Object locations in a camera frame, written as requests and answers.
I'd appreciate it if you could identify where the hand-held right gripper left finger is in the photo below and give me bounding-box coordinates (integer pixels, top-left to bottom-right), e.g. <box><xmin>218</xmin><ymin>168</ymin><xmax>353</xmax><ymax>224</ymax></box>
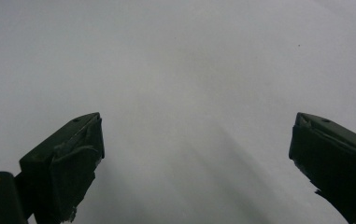
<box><xmin>19</xmin><ymin>112</ymin><xmax>106</xmax><ymax>224</ymax></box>

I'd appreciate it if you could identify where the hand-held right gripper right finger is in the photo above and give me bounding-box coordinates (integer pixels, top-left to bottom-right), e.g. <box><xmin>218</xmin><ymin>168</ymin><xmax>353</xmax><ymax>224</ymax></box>
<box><xmin>288</xmin><ymin>112</ymin><xmax>356</xmax><ymax>224</ymax></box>

